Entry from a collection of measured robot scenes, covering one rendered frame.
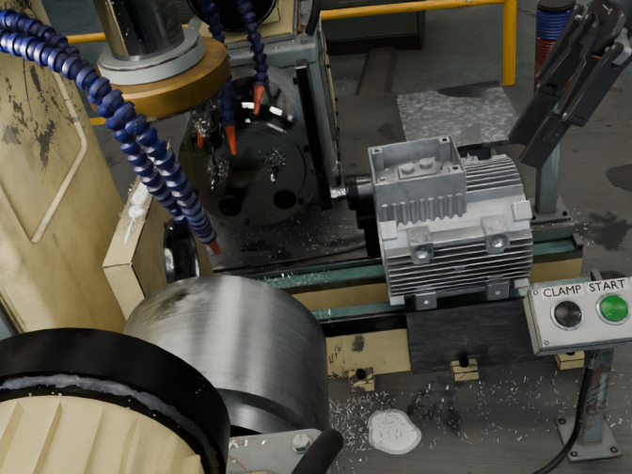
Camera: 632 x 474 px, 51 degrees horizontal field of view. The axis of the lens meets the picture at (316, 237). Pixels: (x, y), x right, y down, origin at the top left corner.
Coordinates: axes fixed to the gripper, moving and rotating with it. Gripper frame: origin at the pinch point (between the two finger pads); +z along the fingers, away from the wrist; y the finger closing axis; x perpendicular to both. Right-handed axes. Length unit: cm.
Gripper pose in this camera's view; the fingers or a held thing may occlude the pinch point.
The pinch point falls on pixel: (536, 132)
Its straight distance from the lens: 87.2
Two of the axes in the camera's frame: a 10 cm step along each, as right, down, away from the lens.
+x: 9.3, 2.8, 2.3
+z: -3.6, 7.5, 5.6
